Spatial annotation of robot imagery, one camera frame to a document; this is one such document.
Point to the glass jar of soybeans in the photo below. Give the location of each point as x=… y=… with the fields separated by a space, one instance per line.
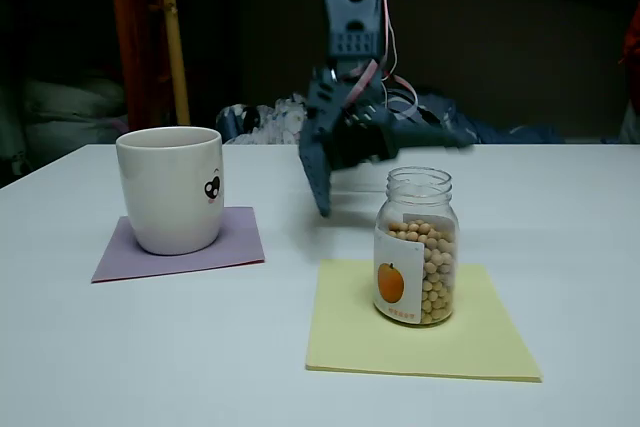
x=417 y=267

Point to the yellow paper square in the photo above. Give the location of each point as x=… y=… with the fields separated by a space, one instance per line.
x=350 y=337

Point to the grey pillow bundle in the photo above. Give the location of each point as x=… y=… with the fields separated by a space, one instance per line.
x=65 y=107

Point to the purple paper square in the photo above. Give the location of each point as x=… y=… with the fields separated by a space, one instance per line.
x=235 y=242

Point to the bamboo pole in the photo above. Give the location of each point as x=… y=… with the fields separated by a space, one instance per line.
x=175 y=37

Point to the person in orange shirt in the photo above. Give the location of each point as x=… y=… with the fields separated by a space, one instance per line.
x=631 y=47

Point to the feather patterned blue blanket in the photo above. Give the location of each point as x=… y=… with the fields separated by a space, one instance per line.
x=270 y=119

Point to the orange wooden post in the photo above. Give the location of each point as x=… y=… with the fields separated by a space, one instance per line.
x=137 y=37

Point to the white mug with face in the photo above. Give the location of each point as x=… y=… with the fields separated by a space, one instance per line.
x=165 y=192

